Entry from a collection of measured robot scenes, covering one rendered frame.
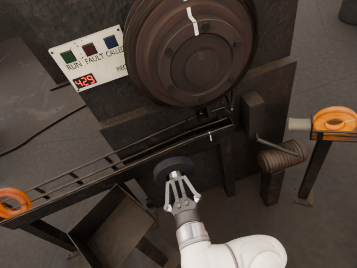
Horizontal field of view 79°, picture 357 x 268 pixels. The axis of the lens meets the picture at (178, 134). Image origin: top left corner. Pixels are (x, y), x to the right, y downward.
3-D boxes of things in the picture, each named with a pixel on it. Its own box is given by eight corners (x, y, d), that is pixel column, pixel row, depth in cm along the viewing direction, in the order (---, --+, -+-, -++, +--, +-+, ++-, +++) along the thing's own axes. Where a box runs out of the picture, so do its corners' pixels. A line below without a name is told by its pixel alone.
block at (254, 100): (240, 127, 121) (238, 93, 104) (253, 122, 121) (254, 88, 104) (248, 141, 114) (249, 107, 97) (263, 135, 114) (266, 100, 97)
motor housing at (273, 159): (254, 193, 152) (256, 146, 114) (283, 183, 152) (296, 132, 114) (263, 210, 143) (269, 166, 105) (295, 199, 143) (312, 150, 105)
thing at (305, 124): (289, 124, 106) (289, 115, 102) (310, 124, 102) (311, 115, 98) (288, 133, 103) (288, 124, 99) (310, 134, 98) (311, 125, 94)
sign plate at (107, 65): (77, 90, 89) (49, 48, 76) (137, 68, 89) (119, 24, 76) (77, 93, 88) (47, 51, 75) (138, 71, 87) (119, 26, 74)
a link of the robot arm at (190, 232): (212, 244, 65) (205, 225, 69) (208, 236, 58) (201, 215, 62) (183, 254, 65) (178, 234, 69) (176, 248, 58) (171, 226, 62)
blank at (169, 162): (145, 167, 76) (146, 175, 73) (186, 149, 74) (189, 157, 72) (162, 185, 87) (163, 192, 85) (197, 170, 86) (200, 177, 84)
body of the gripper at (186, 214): (178, 234, 68) (171, 207, 74) (204, 225, 68) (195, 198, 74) (173, 227, 62) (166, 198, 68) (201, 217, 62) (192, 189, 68)
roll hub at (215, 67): (169, 106, 82) (143, 32, 62) (239, 82, 82) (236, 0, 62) (172, 115, 78) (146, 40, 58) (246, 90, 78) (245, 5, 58)
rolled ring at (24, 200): (0, 184, 107) (5, 181, 110) (-19, 207, 111) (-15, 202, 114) (35, 204, 113) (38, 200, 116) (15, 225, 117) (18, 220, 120)
